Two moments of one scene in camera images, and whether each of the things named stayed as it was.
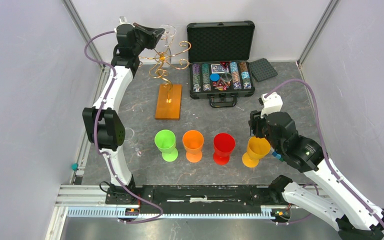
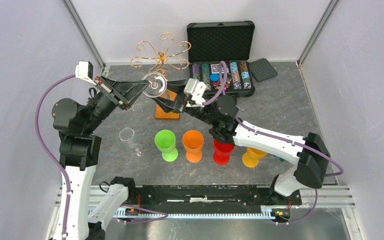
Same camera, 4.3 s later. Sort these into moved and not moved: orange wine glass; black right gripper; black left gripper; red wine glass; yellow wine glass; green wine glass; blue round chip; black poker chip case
Moved: black right gripper; black left gripper
Not moved: orange wine glass; blue round chip; green wine glass; black poker chip case; yellow wine glass; red wine glass
